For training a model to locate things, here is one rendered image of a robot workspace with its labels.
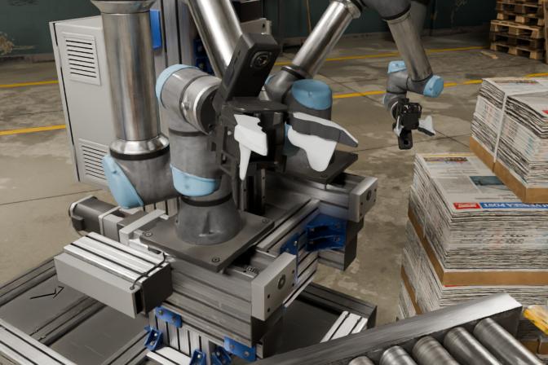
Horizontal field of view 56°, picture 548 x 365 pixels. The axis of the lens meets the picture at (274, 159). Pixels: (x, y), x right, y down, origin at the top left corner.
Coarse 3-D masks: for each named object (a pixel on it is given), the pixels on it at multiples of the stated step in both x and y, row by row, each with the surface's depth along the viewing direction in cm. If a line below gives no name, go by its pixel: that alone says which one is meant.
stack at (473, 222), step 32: (416, 160) 158; (448, 160) 152; (416, 192) 157; (448, 192) 133; (480, 192) 133; (512, 192) 132; (448, 224) 128; (480, 224) 126; (512, 224) 126; (544, 224) 126; (416, 256) 158; (448, 256) 129; (480, 256) 129; (512, 256) 129; (544, 256) 129; (416, 288) 156; (448, 288) 133; (480, 288) 133; (512, 288) 133; (544, 288) 133
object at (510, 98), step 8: (504, 96) 137; (512, 96) 134; (520, 96) 133; (528, 96) 133; (536, 96) 133; (544, 96) 133; (512, 104) 132; (504, 112) 137; (504, 120) 136; (504, 128) 136; (496, 136) 140; (504, 136) 136
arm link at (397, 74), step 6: (390, 66) 184; (396, 66) 182; (402, 66) 182; (390, 72) 184; (396, 72) 183; (402, 72) 182; (390, 78) 185; (396, 78) 183; (402, 78) 181; (390, 84) 186; (396, 84) 184; (402, 84) 181; (390, 90) 187; (396, 90) 185; (402, 90) 185; (408, 90) 182
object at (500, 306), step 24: (432, 312) 93; (456, 312) 93; (480, 312) 93; (504, 312) 94; (360, 336) 88; (384, 336) 88; (408, 336) 88; (264, 360) 83; (288, 360) 83; (312, 360) 83; (336, 360) 83; (456, 360) 94
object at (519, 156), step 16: (512, 112) 132; (528, 112) 124; (544, 112) 118; (512, 128) 132; (528, 128) 124; (544, 128) 117; (512, 144) 131; (528, 144) 123; (544, 144) 120; (512, 160) 130; (528, 160) 122; (544, 160) 122; (528, 176) 123; (544, 176) 123
